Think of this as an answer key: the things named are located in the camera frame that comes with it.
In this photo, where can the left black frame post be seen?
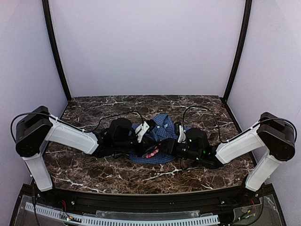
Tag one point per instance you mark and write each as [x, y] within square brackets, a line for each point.
[54, 48]

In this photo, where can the blue checkered shirt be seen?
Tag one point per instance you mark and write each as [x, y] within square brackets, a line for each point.
[163, 130]

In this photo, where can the black aluminium front rail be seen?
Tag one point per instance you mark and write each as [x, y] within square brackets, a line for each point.
[215, 200]

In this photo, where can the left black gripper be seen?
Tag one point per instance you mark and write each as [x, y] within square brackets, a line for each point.
[140, 143]

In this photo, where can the right black frame post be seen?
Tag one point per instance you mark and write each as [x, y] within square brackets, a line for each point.
[239, 49]

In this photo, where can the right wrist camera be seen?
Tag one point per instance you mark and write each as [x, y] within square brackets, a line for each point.
[180, 132]

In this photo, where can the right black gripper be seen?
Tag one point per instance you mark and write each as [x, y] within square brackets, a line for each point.
[175, 145]

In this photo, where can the black frame post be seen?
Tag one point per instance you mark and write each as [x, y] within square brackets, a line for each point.
[239, 49]
[54, 48]

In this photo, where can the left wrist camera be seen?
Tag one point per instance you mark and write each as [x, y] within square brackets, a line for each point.
[143, 128]

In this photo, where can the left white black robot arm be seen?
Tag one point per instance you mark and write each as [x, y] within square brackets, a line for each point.
[30, 130]

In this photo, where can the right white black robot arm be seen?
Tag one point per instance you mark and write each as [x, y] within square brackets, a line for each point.
[277, 135]

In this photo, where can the pink flower brooch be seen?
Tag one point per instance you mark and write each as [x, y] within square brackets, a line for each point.
[149, 155]

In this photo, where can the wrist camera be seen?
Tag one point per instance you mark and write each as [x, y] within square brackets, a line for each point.
[180, 132]
[143, 128]

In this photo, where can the white slotted cable duct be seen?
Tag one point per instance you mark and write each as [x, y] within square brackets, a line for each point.
[106, 218]

